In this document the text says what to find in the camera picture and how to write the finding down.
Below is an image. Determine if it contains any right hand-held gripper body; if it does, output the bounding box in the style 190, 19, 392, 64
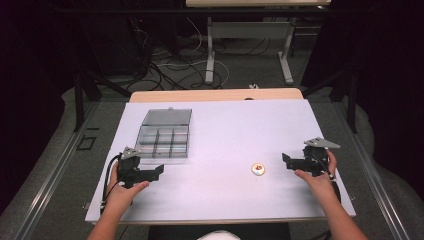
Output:
300, 136, 341, 178

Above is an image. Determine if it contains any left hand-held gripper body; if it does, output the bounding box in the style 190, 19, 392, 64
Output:
117, 146, 150, 190

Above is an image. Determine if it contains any person's right hand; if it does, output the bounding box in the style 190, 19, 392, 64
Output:
293, 149, 338, 203

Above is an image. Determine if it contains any person's left hand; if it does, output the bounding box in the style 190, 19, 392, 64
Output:
105, 163, 151, 216

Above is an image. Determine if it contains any clear plastic compartment box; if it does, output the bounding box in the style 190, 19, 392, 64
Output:
134, 106, 194, 160

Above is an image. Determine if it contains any round gold-rimmed badge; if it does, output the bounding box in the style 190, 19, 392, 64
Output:
251, 162, 267, 177

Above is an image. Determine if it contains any white table cover sheet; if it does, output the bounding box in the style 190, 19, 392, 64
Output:
84, 98, 357, 224

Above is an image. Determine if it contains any black metal stand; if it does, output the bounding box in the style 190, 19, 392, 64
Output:
301, 68, 359, 135
72, 66, 133, 133

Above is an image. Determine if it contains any person's white garment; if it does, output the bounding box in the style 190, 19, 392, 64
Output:
196, 229, 242, 240

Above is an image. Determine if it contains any white desk with metal legs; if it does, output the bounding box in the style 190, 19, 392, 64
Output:
185, 0, 332, 86

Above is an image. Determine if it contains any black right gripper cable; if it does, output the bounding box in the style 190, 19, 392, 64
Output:
312, 153, 343, 204

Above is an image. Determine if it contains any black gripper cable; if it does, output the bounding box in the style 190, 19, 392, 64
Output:
312, 153, 343, 204
99, 153, 122, 216

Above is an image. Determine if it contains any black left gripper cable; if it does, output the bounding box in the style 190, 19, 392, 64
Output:
99, 153, 122, 216

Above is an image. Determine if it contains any metal floor rail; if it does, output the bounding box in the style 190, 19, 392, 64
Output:
11, 99, 101, 240
333, 99, 413, 240

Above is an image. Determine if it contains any tangle of floor cables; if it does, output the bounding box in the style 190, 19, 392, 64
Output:
128, 16, 273, 92

